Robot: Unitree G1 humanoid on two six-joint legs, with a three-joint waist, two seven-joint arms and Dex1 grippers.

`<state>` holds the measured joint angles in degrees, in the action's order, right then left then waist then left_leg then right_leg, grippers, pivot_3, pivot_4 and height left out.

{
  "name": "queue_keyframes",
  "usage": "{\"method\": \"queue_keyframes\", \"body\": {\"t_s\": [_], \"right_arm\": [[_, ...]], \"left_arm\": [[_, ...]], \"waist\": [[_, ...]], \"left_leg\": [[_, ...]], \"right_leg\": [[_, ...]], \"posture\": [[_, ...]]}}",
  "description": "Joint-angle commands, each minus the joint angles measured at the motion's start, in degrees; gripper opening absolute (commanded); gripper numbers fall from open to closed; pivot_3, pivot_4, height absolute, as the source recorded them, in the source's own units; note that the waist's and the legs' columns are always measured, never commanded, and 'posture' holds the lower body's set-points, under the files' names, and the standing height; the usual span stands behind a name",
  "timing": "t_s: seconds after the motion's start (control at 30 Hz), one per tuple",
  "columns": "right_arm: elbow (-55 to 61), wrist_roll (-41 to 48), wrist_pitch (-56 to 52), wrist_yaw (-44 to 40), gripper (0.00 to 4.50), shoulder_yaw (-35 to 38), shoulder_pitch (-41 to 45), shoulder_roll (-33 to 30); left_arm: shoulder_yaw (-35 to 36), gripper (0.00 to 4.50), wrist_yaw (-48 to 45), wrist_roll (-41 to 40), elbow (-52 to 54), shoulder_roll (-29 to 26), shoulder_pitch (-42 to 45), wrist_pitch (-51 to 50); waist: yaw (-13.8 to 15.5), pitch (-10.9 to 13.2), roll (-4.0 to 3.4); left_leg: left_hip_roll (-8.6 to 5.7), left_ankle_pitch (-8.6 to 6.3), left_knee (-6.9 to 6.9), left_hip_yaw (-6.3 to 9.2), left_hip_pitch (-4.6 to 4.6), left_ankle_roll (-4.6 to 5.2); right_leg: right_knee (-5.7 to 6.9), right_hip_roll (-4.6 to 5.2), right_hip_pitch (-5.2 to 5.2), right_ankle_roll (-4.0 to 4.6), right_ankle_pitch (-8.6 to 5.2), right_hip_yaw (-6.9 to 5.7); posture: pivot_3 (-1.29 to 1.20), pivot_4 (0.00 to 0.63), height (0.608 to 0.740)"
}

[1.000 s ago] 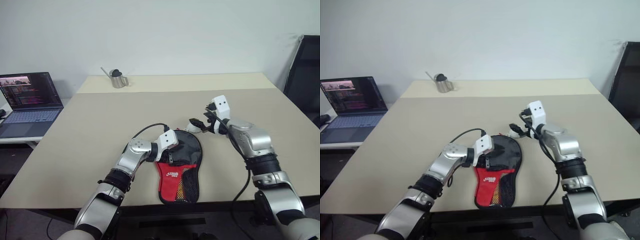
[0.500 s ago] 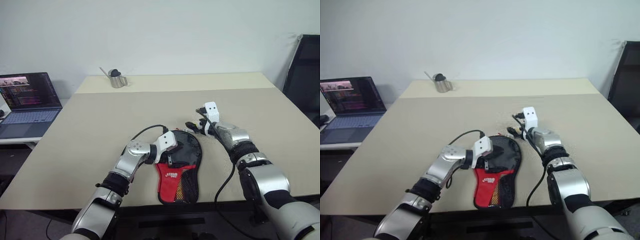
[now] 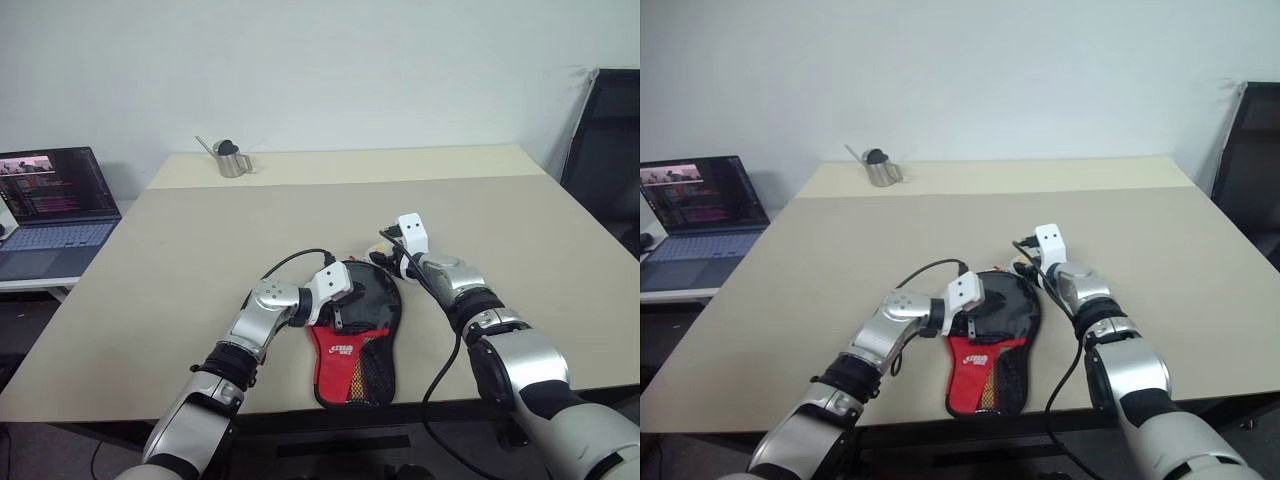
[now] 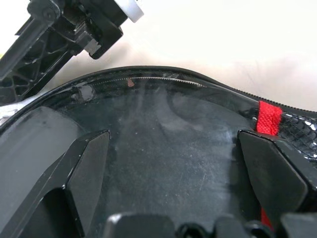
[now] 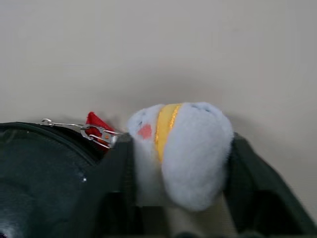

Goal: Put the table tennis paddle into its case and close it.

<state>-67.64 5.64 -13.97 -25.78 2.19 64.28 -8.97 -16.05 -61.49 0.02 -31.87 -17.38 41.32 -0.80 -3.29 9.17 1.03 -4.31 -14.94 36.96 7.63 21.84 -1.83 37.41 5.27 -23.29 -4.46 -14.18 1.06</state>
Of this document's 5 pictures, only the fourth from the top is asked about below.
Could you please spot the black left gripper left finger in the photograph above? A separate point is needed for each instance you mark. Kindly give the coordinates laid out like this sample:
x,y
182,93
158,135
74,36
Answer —
x,y
74,178

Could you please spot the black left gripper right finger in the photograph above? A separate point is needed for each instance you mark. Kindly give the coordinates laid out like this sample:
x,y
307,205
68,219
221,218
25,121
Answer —
x,y
277,173

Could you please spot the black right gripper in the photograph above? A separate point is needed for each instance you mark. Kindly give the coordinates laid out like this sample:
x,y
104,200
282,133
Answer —
x,y
81,22

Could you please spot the black zippered paddle case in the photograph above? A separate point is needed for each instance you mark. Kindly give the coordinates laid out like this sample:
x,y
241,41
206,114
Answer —
x,y
270,116

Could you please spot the black red table tennis paddle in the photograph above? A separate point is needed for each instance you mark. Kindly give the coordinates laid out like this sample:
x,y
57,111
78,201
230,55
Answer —
x,y
173,161

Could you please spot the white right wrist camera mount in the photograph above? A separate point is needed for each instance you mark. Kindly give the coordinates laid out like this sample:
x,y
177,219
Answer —
x,y
131,11

